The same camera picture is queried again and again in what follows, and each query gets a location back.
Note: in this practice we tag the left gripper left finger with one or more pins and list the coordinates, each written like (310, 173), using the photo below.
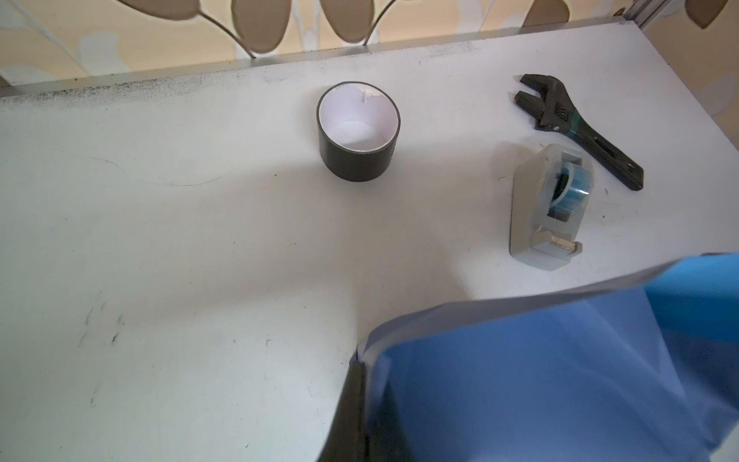
(347, 439)

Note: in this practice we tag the black tape roll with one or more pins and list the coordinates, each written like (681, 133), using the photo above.
(358, 126)

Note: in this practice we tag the white tape dispenser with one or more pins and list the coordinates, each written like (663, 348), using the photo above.
(549, 199)

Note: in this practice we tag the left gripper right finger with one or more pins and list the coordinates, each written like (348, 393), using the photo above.
(387, 440)

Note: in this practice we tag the black adjustable wrench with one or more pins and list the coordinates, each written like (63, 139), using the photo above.
(554, 111)

